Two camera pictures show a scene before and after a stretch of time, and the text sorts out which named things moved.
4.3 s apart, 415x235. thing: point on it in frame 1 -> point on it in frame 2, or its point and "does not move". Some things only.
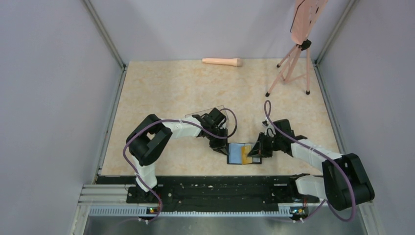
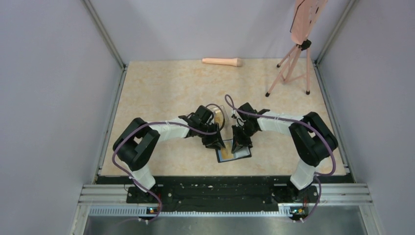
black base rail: (203, 190) does not move
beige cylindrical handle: (237, 62) does not move
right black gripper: (260, 149) -> (238, 141)
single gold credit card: (245, 150) -> (226, 152)
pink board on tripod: (307, 13) does not move
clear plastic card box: (221, 108) does not move
